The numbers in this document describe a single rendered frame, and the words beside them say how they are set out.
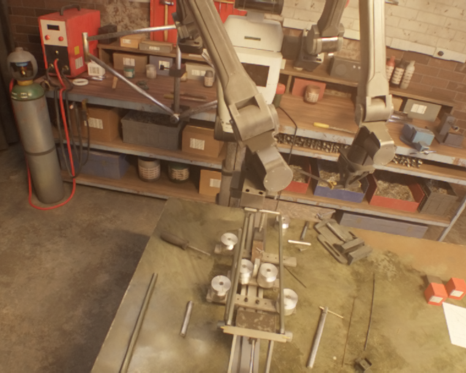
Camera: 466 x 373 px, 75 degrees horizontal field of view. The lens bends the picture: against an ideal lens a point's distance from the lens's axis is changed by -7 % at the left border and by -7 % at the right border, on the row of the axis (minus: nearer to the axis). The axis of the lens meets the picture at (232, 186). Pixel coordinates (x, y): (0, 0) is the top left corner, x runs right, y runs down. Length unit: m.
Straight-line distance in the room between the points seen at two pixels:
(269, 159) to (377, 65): 0.39
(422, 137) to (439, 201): 0.65
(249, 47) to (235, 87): 0.67
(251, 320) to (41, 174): 2.11
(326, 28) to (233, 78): 0.55
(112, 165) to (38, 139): 0.56
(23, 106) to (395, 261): 2.17
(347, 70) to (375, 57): 1.84
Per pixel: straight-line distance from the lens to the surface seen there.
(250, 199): 0.60
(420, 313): 1.14
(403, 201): 2.61
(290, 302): 0.86
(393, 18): 2.85
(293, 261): 1.01
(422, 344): 1.07
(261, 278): 0.91
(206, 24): 0.67
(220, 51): 0.64
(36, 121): 2.39
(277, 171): 0.58
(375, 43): 0.85
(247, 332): 0.71
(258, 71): 1.22
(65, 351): 1.92
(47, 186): 2.64
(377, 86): 0.85
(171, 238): 1.04
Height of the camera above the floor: 1.65
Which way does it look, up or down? 36 degrees down
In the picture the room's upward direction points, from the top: 9 degrees clockwise
